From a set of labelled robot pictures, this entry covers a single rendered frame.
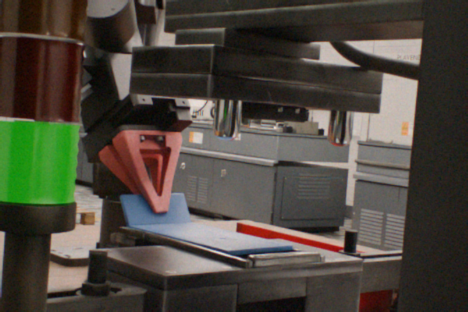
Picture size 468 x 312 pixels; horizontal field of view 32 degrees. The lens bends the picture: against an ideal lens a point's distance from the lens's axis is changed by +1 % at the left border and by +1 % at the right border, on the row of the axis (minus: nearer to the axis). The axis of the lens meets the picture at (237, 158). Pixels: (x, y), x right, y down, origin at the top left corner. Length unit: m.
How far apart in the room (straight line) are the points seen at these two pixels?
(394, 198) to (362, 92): 5.82
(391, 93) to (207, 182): 2.58
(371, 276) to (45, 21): 0.47
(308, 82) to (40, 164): 0.30
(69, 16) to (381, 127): 6.29
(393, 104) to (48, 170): 6.23
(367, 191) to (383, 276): 5.91
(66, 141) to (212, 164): 7.96
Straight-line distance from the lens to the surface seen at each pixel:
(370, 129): 6.69
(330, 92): 0.62
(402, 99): 6.48
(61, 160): 0.35
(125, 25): 0.74
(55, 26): 0.35
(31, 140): 0.35
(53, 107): 0.35
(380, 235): 6.57
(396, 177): 6.45
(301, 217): 7.79
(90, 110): 0.78
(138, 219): 0.73
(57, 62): 0.35
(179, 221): 0.75
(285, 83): 0.59
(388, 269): 0.76
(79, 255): 1.01
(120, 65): 0.76
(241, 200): 7.90
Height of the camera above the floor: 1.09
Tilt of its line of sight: 3 degrees down
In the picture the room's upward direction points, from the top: 5 degrees clockwise
